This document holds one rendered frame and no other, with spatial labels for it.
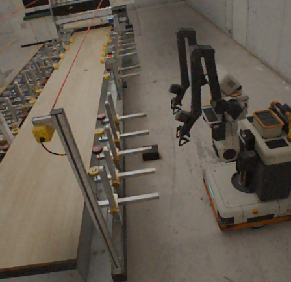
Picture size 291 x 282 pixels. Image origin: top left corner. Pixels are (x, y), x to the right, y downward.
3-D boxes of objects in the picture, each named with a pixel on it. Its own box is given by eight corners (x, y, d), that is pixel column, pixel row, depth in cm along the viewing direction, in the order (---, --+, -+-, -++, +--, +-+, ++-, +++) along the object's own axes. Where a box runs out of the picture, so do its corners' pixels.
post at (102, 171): (121, 219, 177) (104, 165, 150) (121, 223, 174) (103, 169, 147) (116, 220, 177) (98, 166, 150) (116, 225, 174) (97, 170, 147)
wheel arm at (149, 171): (155, 171, 194) (154, 166, 191) (155, 174, 191) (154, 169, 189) (95, 180, 195) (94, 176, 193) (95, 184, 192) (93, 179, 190)
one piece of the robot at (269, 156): (262, 165, 266) (271, 89, 220) (289, 208, 221) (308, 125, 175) (228, 171, 267) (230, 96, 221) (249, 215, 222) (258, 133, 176)
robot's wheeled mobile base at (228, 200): (265, 171, 277) (268, 153, 263) (298, 221, 224) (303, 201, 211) (202, 182, 279) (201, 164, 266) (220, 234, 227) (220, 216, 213)
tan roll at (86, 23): (126, 18, 567) (125, 12, 560) (126, 19, 556) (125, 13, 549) (60, 30, 571) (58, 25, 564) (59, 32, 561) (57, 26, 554)
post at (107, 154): (123, 196, 200) (108, 145, 174) (123, 200, 197) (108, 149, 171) (118, 197, 200) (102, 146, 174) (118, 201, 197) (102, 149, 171)
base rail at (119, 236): (123, 38, 573) (122, 34, 567) (127, 281, 148) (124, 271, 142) (119, 39, 573) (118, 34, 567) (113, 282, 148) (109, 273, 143)
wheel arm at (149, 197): (158, 195, 172) (158, 191, 170) (159, 200, 169) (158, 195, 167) (92, 206, 174) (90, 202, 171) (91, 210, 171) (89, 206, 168)
